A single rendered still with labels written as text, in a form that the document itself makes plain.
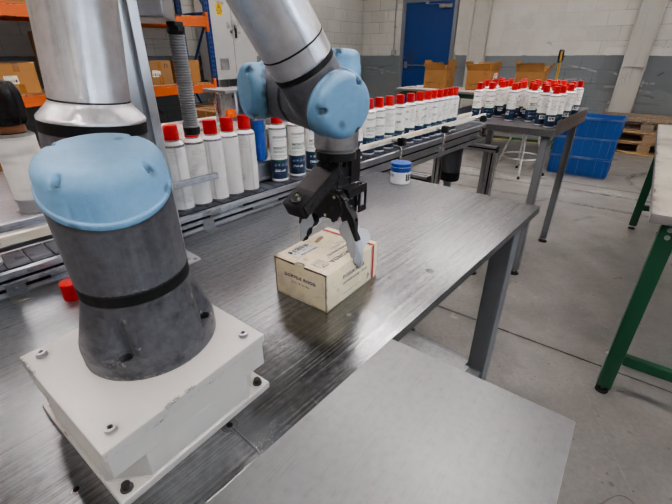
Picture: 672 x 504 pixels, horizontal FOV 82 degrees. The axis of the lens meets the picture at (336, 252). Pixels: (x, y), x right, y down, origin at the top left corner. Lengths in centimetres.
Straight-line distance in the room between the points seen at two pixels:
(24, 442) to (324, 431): 35
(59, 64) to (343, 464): 52
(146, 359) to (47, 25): 35
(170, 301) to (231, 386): 13
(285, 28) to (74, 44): 22
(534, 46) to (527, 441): 772
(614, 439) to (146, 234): 170
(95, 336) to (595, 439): 164
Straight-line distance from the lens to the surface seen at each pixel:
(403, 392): 56
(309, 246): 74
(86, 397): 50
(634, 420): 195
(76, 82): 53
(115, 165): 41
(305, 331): 64
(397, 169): 135
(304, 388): 55
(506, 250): 127
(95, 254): 42
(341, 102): 46
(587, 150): 516
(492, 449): 53
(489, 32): 828
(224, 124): 108
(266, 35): 45
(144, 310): 45
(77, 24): 53
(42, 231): 100
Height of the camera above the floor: 123
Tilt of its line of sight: 27 degrees down
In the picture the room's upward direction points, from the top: straight up
